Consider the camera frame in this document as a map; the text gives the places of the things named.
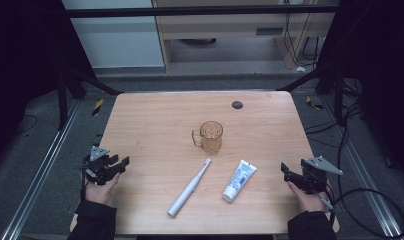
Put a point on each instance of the black metal stand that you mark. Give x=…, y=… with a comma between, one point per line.
x=338, y=96
x=61, y=100

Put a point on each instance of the person's left hand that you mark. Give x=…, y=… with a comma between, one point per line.
x=101, y=191

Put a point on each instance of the amber transparent cup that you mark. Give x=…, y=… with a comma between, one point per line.
x=210, y=137

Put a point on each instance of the black horizontal frame bar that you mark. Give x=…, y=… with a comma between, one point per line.
x=190, y=11

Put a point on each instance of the person's right hand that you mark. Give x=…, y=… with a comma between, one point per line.
x=308, y=200

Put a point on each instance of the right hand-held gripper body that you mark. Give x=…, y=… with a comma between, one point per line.
x=315, y=175

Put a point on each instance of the white blue toothpaste tube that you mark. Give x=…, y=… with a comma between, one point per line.
x=239, y=180

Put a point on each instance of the white electric toothbrush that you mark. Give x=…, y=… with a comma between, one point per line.
x=189, y=189

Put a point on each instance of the aluminium floor rail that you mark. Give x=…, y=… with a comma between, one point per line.
x=363, y=173
x=40, y=170

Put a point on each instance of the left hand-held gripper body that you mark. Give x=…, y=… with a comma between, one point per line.
x=98, y=165

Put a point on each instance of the small white floor object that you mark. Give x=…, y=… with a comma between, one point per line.
x=300, y=69

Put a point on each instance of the black yellow floor tape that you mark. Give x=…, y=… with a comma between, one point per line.
x=97, y=106
x=313, y=104

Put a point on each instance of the dark round table grommet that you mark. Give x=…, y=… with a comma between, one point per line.
x=237, y=105

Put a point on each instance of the light wooden desk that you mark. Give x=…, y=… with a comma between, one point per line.
x=223, y=28

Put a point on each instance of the white cabinet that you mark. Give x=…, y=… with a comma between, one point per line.
x=116, y=40

